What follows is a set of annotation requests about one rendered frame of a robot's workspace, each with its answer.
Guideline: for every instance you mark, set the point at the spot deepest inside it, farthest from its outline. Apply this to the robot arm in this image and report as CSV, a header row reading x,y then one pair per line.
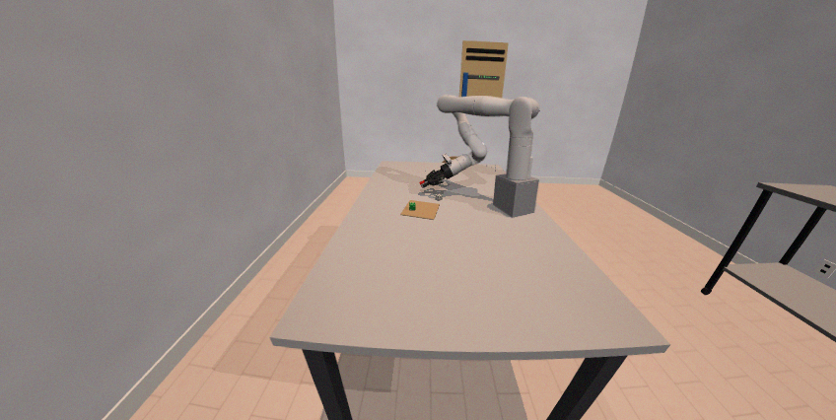
x,y
522,111

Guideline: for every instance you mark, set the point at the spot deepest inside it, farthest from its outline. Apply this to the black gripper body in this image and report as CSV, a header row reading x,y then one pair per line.
x,y
445,171

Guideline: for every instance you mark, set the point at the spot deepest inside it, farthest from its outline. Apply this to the tan flat mat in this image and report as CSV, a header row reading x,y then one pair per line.
x,y
425,210

